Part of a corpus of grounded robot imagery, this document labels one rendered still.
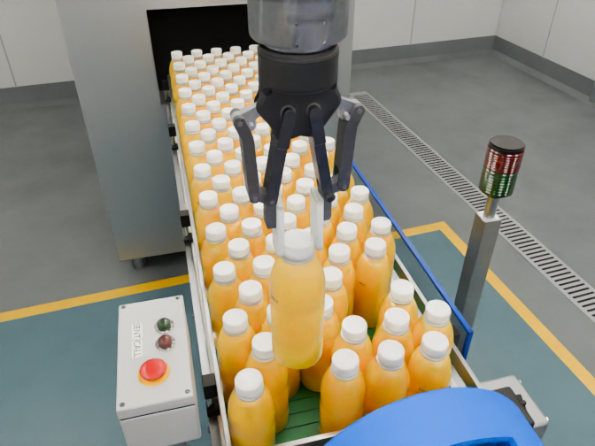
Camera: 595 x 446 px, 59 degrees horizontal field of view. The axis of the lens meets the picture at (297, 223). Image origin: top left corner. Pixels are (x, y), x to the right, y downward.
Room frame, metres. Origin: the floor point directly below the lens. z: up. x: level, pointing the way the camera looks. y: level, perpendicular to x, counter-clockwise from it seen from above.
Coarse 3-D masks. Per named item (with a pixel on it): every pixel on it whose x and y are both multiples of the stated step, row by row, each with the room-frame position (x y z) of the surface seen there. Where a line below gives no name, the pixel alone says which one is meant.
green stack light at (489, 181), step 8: (480, 176) 0.87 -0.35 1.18; (488, 176) 0.84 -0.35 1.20; (496, 176) 0.83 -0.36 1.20; (504, 176) 0.82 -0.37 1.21; (512, 176) 0.83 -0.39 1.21; (480, 184) 0.85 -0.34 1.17; (488, 184) 0.84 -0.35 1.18; (496, 184) 0.83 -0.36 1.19; (504, 184) 0.82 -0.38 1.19; (512, 184) 0.83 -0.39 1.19; (488, 192) 0.83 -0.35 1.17; (496, 192) 0.83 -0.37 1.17; (504, 192) 0.82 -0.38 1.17; (512, 192) 0.83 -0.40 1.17
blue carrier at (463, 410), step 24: (384, 408) 0.33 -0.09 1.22; (408, 408) 0.32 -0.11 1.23; (432, 408) 0.32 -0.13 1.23; (456, 408) 0.32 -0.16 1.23; (480, 408) 0.33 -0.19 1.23; (504, 408) 0.34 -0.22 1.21; (360, 432) 0.31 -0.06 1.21; (384, 432) 0.30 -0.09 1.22; (408, 432) 0.30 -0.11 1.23; (432, 432) 0.30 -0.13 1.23; (456, 432) 0.30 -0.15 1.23; (480, 432) 0.30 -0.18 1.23; (504, 432) 0.30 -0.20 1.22; (528, 432) 0.32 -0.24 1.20
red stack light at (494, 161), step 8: (488, 144) 0.87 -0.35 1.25; (488, 152) 0.85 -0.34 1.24; (496, 152) 0.84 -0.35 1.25; (488, 160) 0.85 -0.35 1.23; (496, 160) 0.83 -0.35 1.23; (504, 160) 0.83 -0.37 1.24; (512, 160) 0.82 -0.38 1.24; (520, 160) 0.83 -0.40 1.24; (488, 168) 0.84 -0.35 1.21; (496, 168) 0.83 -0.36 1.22; (504, 168) 0.82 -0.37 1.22; (512, 168) 0.82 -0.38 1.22
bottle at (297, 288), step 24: (288, 264) 0.47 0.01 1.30; (312, 264) 0.47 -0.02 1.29; (288, 288) 0.46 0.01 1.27; (312, 288) 0.46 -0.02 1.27; (288, 312) 0.45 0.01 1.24; (312, 312) 0.46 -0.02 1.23; (288, 336) 0.45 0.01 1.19; (312, 336) 0.46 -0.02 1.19; (288, 360) 0.45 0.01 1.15; (312, 360) 0.46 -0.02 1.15
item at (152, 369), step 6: (150, 360) 0.49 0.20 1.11; (156, 360) 0.49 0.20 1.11; (162, 360) 0.49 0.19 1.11; (144, 366) 0.48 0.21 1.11; (150, 366) 0.48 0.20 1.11; (156, 366) 0.48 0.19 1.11; (162, 366) 0.48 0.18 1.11; (144, 372) 0.47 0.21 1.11; (150, 372) 0.47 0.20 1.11; (156, 372) 0.47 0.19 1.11; (162, 372) 0.47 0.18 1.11; (144, 378) 0.46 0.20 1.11; (150, 378) 0.46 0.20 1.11; (156, 378) 0.46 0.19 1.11
